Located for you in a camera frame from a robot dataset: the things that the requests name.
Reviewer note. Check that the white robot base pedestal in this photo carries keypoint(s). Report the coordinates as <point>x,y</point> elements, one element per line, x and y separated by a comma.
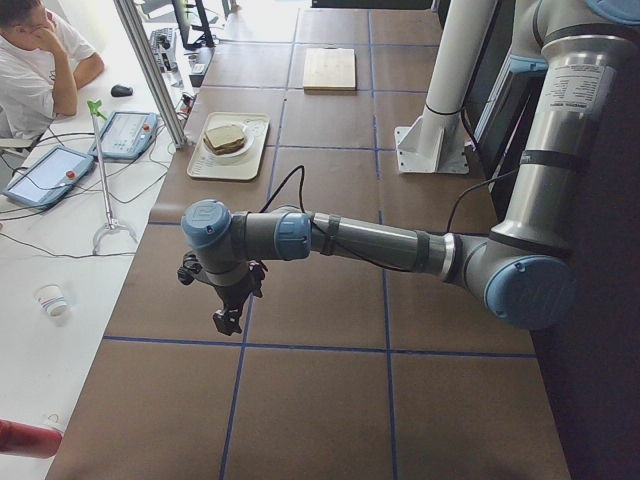
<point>434,143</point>

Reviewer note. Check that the teach pendant tablet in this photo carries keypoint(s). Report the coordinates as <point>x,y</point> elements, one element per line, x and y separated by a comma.
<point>125,135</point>
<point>48,180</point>

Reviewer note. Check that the near teach pendant tablet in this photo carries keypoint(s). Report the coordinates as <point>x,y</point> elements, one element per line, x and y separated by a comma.
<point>48,180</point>

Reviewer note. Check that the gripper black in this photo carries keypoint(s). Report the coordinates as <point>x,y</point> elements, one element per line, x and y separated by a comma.
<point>229,294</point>

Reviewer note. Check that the wooden cutting board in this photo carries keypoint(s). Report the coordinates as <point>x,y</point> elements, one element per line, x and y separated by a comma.
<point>329,69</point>

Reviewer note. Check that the seated person white shirt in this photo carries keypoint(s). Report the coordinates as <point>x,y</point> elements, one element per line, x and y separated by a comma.
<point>44,63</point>

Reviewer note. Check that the black monitor stand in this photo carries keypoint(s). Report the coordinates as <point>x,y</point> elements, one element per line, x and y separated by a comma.
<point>193,24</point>

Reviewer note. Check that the white round plate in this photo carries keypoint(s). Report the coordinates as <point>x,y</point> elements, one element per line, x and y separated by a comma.
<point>248,143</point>

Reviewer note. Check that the red bottle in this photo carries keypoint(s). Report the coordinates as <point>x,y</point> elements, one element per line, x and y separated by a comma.
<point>20,439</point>

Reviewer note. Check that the green handled reacher grabber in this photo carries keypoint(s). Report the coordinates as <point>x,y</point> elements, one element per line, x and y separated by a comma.
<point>112,225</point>

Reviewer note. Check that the cream bear serving tray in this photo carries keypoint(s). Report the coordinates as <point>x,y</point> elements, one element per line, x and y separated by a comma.
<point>243,167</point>

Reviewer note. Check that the paper cup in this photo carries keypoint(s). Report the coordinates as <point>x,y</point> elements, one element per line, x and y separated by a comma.
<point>52,300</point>

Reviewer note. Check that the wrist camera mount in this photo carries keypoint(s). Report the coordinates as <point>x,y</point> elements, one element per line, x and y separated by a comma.
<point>190,269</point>

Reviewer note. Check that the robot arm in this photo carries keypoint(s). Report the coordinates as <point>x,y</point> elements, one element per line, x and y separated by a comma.
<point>518,270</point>

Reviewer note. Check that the black computer mouse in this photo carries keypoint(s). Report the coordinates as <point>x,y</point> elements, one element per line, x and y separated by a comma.
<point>120,91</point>

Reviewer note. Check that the far teach pendant tablet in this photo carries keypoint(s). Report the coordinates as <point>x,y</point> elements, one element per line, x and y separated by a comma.
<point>125,135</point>

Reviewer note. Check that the aluminium frame post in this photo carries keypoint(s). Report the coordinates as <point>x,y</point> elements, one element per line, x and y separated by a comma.
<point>136,34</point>

